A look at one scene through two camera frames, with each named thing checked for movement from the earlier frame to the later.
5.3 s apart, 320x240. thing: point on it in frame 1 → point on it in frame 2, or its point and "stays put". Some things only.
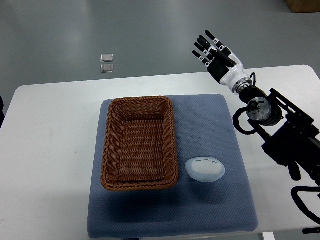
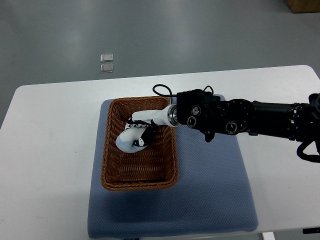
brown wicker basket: x=140 y=150 stays put
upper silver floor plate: x=108 y=57 stays put
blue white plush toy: x=205 y=169 → x=126 y=138
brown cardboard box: x=303 y=6 stays put
